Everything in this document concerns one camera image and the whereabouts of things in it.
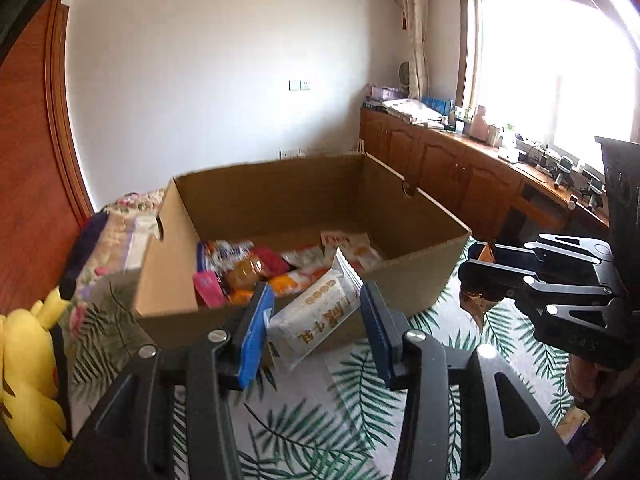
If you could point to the dark cloth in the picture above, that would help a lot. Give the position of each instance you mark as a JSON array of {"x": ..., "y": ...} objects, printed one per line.
[{"x": 87, "y": 245}]

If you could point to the stack of papers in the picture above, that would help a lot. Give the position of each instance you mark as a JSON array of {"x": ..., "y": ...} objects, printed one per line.
[{"x": 407, "y": 109}]

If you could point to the pink jug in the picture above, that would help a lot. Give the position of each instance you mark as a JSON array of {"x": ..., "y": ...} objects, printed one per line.
[{"x": 479, "y": 125}]

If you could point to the brown shiny snack packet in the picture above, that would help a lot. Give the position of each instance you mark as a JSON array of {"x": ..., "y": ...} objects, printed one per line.
[{"x": 477, "y": 305}]

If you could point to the floral blanket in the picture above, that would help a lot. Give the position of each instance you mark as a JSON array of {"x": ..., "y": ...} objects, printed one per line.
[{"x": 125, "y": 240}]

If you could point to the blue box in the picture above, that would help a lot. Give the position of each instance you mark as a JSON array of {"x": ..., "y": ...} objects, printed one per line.
[{"x": 437, "y": 104}]

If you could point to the patterned curtain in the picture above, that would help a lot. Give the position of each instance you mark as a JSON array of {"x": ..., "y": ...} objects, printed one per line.
[{"x": 415, "y": 30}]

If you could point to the cardboard box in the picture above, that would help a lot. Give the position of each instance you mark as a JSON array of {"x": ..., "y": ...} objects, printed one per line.
[{"x": 280, "y": 200}]

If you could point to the wooden cabinet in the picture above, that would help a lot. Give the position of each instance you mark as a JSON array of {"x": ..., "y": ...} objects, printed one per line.
[{"x": 440, "y": 165}]

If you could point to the yellow plush toy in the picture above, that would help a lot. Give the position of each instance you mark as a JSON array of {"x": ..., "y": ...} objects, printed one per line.
[{"x": 25, "y": 370}]

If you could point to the small grey gadget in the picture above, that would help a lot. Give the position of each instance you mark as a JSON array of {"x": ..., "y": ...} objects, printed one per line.
[
  {"x": 594, "y": 192},
  {"x": 564, "y": 170}
]

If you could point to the red snack packet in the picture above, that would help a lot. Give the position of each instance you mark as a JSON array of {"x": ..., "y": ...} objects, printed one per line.
[{"x": 272, "y": 262}]

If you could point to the purple box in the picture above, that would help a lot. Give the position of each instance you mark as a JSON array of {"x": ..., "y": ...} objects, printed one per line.
[{"x": 382, "y": 92}]

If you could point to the white desk fan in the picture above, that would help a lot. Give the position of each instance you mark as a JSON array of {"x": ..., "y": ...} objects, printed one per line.
[{"x": 405, "y": 74}]

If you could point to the white long snack packet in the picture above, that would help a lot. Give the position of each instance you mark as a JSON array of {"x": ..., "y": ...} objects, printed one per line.
[{"x": 315, "y": 310}]

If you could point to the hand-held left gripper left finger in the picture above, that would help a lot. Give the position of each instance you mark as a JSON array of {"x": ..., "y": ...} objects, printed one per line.
[{"x": 255, "y": 332}]

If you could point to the wooden framed window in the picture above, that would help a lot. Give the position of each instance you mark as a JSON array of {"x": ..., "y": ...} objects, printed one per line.
[{"x": 540, "y": 70}]

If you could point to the white packet with red label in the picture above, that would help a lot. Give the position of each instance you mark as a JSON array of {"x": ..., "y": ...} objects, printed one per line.
[{"x": 350, "y": 247}]

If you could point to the person's right hand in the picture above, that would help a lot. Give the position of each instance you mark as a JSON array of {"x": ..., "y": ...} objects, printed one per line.
[{"x": 587, "y": 385}]

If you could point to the leaf print cloth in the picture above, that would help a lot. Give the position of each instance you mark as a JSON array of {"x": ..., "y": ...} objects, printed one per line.
[{"x": 325, "y": 410}]

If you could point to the white power strip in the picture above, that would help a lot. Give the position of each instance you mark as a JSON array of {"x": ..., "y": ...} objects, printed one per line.
[{"x": 292, "y": 153}]

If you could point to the orange and white snack packet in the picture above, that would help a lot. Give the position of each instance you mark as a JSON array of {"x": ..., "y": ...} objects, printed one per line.
[{"x": 295, "y": 282}]

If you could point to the pink snack packet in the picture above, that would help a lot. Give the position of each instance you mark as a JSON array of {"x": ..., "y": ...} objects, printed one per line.
[{"x": 209, "y": 289}]

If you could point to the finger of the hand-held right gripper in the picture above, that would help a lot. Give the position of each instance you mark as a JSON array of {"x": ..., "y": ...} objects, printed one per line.
[
  {"x": 575, "y": 249},
  {"x": 500, "y": 280}
]

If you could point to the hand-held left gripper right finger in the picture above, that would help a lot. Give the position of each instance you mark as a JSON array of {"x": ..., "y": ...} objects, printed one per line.
[{"x": 376, "y": 332}]

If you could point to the white wall switch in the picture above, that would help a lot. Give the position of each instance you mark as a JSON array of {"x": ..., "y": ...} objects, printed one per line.
[{"x": 299, "y": 85}]

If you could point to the pale white snack packet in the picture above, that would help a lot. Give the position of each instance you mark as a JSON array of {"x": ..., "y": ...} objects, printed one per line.
[{"x": 305, "y": 256}]

